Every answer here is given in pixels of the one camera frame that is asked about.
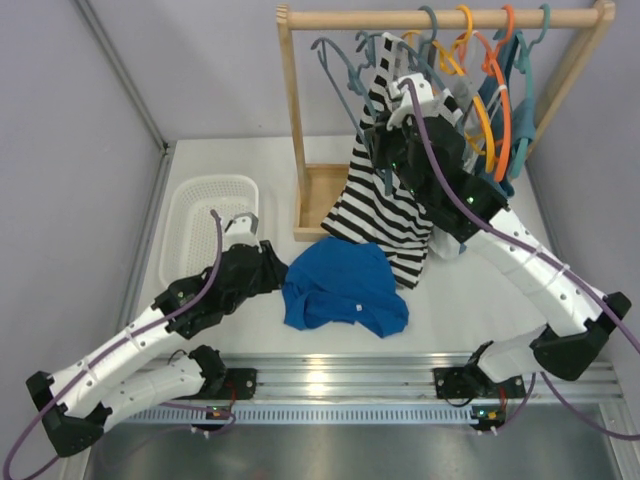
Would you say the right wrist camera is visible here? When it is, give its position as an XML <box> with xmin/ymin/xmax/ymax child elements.
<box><xmin>386</xmin><ymin>73</ymin><xmax>435</xmax><ymax>131</ymax></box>

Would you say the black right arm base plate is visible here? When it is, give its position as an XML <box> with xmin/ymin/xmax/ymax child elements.
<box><xmin>433</xmin><ymin>366</ymin><xmax>526</xmax><ymax>406</ymax></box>

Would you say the black white striped tank top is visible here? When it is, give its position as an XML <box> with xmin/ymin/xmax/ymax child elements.
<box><xmin>321</xmin><ymin>32</ymin><xmax>434</xmax><ymax>289</ymax></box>

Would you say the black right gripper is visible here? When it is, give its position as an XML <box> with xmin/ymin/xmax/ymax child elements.
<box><xmin>365</xmin><ymin>107</ymin><xmax>430</xmax><ymax>205</ymax></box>

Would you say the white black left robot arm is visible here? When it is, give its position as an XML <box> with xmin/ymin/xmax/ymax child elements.
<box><xmin>26</xmin><ymin>240</ymin><xmax>288</xmax><ymax>458</ymax></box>

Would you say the wooden clothes rack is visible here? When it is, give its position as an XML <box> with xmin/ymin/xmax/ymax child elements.
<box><xmin>276</xmin><ymin>1</ymin><xmax>616</xmax><ymax>241</ymax></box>

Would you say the white perforated plastic basket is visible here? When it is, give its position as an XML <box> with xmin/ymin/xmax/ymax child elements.
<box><xmin>159</xmin><ymin>174</ymin><xmax>259</xmax><ymax>286</ymax></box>

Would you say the white slotted cable duct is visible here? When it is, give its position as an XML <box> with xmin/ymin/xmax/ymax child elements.
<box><xmin>125</xmin><ymin>404</ymin><xmax>506</xmax><ymax>425</ymax></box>

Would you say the aluminium mounting rail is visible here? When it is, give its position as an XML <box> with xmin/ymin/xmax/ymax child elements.
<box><xmin>114</xmin><ymin>351</ymin><xmax>623</xmax><ymax>404</ymax></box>

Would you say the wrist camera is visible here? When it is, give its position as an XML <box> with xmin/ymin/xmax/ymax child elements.
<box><xmin>386</xmin><ymin>73</ymin><xmax>435</xmax><ymax>131</ymax></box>
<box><xmin>224</xmin><ymin>212</ymin><xmax>259</xmax><ymax>248</ymax></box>

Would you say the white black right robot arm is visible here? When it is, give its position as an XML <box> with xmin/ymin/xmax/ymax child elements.
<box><xmin>364</xmin><ymin>114</ymin><xmax>631</xmax><ymax>397</ymax></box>

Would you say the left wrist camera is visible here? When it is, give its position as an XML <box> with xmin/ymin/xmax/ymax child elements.
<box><xmin>224</xmin><ymin>212</ymin><xmax>259</xmax><ymax>248</ymax></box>

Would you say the teal blue tank top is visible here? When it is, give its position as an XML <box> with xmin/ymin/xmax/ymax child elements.
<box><xmin>465</xmin><ymin>29</ymin><xmax>536</xmax><ymax>199</ymax></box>

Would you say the yellow hanger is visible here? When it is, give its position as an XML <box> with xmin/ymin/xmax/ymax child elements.
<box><xmin>409</xmin><ymin>5</ymin><xmax>494</xmax><ymax>160</ymax></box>

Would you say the grey tank top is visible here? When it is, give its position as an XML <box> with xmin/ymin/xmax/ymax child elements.
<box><xmin>431</xmin><ymin>34</ymin><xmax>478</xmax><ymax>260</ymax></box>

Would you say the orange hanger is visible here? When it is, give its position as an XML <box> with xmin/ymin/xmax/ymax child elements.
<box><xmin>456</xmin><ymin>4</ymin><xmax>514</xmax><ymax>183</ymax></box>

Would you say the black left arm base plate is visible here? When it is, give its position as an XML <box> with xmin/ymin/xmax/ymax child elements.
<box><xmin>217</xmin><ymin>368</ymin><xmax>258</xmax><ymax>401</ymax></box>

